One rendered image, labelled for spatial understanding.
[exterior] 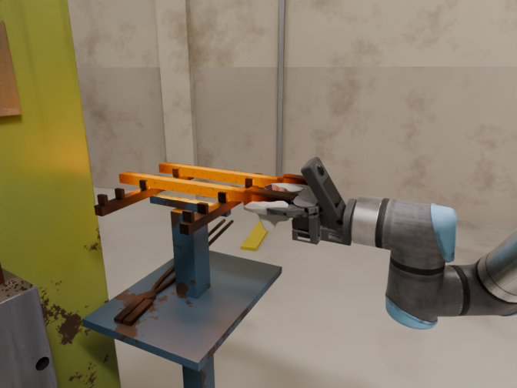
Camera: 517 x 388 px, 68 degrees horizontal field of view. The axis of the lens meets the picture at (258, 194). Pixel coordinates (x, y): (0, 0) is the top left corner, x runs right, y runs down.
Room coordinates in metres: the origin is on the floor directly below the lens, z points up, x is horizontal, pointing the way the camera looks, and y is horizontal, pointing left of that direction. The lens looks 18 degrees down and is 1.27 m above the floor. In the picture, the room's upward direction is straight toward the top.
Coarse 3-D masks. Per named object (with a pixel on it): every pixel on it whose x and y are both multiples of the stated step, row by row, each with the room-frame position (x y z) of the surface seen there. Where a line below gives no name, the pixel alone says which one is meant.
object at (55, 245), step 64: (0, 0) 0.79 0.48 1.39; (64, 0) 0.90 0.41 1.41; (64, 64) 0.88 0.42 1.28; (0, 128) 0.75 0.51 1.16; (64, 128) 0.86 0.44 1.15; (0, 192) 0.73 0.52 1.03; (64, 192) 0.84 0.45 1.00; (0, 256) 0.71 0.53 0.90; (64, 256) 0.82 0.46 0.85; (64, 320) 0.80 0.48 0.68; (64, 384) 0.77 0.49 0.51
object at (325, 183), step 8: (312, 160) 0.67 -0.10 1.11; (320, 160) 0.69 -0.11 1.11; (304, 168) 0.66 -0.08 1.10; (312, 168) 0.65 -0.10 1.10; (320, 168) 0.66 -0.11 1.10; (304, 176) 0.66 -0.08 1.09; (312, 176) 0.65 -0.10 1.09; (320, 176) 0.66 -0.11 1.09; (328, 176) 0.68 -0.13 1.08; (312, 184) 0.66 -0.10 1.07; (320, 184) 0.65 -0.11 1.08; (328, 184) 0.67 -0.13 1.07; (320, 192) 0.65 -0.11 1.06; (328, 192) 0.65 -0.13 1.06; (336, 192) 0.68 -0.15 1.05; (320, 200) 0.66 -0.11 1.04; (328, 200) 0.65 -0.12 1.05; (336, 200) 0.66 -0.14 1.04; (328, 208) 0.65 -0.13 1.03; (336, 208) 0.65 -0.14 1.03; (344, 208) 0.67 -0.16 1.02; (328, 216) 0.65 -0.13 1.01; (336, 216) 0.65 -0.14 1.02
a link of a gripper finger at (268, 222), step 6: (252, 204) 0.70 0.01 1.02; (258, 204) 0.69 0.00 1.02; (264, 204) 0.69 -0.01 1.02; (270, 204) 0.69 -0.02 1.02; (276, 204) 0.69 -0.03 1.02; (282, 204) 0.69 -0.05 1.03; (288, 204) 0.68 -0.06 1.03; (252, 210) 0.69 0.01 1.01; (258, 210) 0.69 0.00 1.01; (264, 210) 0.68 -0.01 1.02; (258, 216) 0.69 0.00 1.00; (264, 216) 0.69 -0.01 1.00; (270, 216) 0.69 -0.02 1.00; (276, 216) 0.69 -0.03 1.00; (282, 216) 0.69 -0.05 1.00; (264, 222) 0.69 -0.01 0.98; (270, 222) 0.69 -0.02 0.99; (276, 222) 0.69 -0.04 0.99; (264, 228) 0.70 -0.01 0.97; (270, 228) 0.69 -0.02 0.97
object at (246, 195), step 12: (120, 180) 0.88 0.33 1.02; (132, 180) 0.87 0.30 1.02; (156, 180) 0.84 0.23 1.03; (168, 180) 0.83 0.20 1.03; (180, 180) 0.83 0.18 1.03; (192, 192) 0.79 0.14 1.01; (204, 192) 0.78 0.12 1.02; (216, 192) 0.77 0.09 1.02; (228, 192) 0.75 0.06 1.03; (240, 192) 0.74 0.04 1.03; (252, 192) 0.73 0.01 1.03; (264, 192) 0.72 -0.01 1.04; (276, 192) 0.72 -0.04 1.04; (288, 192) 0.72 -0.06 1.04
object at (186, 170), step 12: (168, 168) 0.97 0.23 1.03; (180, 168) 0.95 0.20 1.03; (192, 168) 0.94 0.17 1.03; (204, 168) 0.94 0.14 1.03; (216, 180) 0.90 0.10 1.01; (228, 180) 0.89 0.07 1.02; (240, 180) 0.87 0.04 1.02; (264, 180) 0.84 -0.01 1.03; (276, 180) 0.83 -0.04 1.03; (288, 180) 0.83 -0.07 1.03; (300, 180) 0.81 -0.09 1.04
